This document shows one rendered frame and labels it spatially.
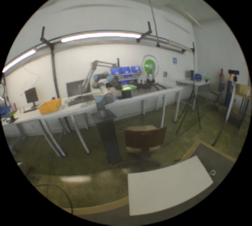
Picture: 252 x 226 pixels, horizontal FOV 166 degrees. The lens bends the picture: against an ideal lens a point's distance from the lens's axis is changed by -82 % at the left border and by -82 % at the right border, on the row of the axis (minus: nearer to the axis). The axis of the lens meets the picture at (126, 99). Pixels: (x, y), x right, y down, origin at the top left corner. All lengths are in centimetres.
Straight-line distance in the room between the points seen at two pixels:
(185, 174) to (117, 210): 24
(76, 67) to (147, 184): 210
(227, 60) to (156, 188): 508
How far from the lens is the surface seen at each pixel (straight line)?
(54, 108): 138
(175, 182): 33
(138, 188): 30
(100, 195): 138
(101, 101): 89
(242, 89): 308
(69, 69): 212
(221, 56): 516
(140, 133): 64
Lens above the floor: 130
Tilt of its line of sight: 19 degrees down
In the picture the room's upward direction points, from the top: 5 degrees counter-clockwise
